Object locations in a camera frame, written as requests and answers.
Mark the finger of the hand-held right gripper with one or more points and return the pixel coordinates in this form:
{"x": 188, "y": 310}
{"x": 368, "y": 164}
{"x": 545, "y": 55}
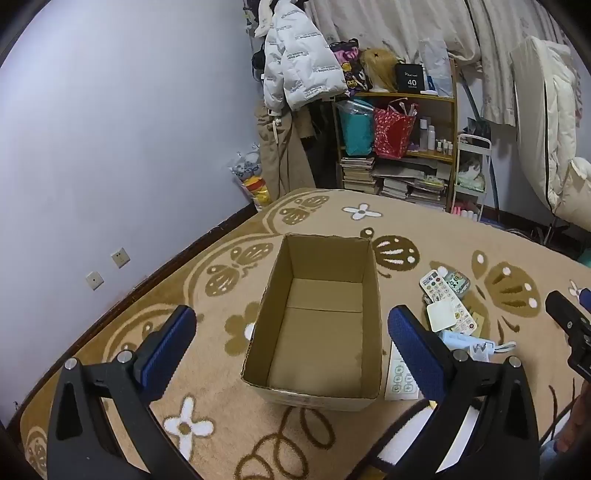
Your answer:
{"x": 563, "y": 309}

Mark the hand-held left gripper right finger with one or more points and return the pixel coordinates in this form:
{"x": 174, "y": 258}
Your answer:
{"x": 413, "y": 350}

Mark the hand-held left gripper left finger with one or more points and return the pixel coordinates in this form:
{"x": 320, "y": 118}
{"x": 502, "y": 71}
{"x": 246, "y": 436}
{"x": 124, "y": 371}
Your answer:
{"x": 171, "y": 346}

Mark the slim white remote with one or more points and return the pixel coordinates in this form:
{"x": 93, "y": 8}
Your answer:
{"x": 399, "y": 378}

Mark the white square charger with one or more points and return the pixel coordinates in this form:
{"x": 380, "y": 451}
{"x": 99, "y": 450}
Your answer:
{"x": 441, "y": 316}

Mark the light blue power bank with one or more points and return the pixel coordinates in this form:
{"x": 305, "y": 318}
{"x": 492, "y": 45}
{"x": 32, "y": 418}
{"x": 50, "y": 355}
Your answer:
{"x": 461, "y": 341}

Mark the small cream remote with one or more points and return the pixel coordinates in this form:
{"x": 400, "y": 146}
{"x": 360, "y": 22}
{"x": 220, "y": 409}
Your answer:
{"x": 466, "y": 321}

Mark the green cartoon case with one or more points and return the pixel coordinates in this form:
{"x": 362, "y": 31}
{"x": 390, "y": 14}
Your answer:
{"x": 459, "y": 282}

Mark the brown cardboard box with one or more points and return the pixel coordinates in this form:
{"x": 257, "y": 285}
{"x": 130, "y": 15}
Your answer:
{"x": 323, "y": 332}

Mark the person's right hand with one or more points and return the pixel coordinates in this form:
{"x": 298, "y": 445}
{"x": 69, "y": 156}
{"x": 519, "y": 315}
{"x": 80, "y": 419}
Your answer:
{"x": 579, "y": 424}

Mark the pale green packet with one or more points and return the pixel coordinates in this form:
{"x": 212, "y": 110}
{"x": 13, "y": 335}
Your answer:
{"x": 470, "y": 181}

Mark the stack of books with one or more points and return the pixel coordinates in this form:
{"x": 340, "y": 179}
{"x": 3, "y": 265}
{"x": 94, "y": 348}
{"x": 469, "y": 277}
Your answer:
{"x": 360, "y": 175}

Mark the white cart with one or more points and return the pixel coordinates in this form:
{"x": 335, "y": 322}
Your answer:
{"x": 473, "y": 141}

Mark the bag of plush toys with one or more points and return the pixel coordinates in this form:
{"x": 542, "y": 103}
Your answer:
{"x": 251, "y": 170}

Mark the row of small bottles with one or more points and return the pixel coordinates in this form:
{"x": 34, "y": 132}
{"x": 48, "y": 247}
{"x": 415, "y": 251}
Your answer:
{"x": 430, "y": 136}

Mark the red patterned bag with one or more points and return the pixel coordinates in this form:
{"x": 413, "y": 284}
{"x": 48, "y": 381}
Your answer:
{"x": 392, "y": 134}

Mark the beige coat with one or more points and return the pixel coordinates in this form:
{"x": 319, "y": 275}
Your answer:
{"x": 281, "y": 157}

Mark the teal bag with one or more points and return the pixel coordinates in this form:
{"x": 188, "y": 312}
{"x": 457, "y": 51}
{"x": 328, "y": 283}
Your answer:
{"x": 355, "y": 134}

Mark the wooden shelf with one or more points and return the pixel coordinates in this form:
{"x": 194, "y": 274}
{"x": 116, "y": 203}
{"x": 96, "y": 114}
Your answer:
{"x": 401, "y": 98}

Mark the black box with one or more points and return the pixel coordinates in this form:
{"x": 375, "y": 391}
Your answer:
{"x": 410, "y": 78}

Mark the white plastic bag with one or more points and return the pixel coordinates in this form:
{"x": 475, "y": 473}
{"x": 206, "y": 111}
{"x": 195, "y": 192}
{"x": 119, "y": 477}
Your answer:
{"x": 434, "y": 64}

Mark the blonde wig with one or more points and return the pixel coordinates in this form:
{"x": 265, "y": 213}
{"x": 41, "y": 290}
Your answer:
{"x": 378, "y": 69}

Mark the black printed bag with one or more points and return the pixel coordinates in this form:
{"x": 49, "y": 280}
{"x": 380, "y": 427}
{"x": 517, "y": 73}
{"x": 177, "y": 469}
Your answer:
{"x": 351, "y": 64}

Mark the white puffer jacket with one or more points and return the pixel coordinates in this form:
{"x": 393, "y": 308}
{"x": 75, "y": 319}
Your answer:
{"x": 300, "y": 60}

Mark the white patterned curtain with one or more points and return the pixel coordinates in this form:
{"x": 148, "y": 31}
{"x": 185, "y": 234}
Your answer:
{"x": 397, "y": 23}

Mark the white wall socket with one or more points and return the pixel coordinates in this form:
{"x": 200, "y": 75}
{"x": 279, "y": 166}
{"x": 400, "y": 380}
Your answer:
{"x": 94, "y": 281}
{"x": 120, "y": 258}

